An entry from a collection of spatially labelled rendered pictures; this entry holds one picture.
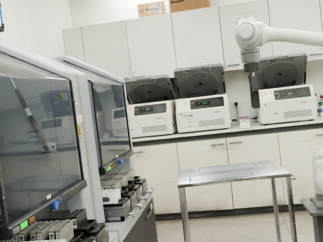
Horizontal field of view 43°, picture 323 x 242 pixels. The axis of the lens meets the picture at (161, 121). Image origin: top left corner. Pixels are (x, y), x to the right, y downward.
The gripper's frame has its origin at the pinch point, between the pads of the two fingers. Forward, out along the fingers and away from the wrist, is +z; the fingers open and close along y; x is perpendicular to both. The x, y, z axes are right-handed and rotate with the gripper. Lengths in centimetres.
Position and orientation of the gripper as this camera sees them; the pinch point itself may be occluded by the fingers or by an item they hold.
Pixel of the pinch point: (255, 105)
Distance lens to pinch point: 201.2
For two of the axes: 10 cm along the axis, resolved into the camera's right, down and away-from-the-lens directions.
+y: 1.5, -0.7, 9.9
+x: -9.8, 1.1, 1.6
